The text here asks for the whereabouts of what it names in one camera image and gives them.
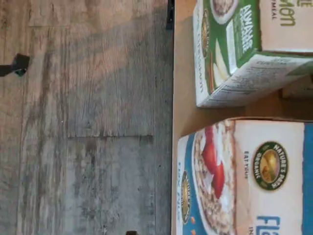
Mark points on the blue and white oatmeal box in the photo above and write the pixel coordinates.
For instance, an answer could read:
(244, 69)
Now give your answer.
(269, 195)

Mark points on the wooden shelf board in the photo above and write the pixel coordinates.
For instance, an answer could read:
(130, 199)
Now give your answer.
(185, 73)

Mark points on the green oatmeal box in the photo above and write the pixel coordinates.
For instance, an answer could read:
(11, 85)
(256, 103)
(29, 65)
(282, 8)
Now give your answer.
(220, 36)
(299, 92)

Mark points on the black floor foot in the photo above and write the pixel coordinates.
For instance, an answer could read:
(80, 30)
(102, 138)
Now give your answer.
(19, 62)

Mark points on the black metal shelf frame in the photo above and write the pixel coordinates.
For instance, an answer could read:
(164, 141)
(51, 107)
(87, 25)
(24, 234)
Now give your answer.
(169, 14)

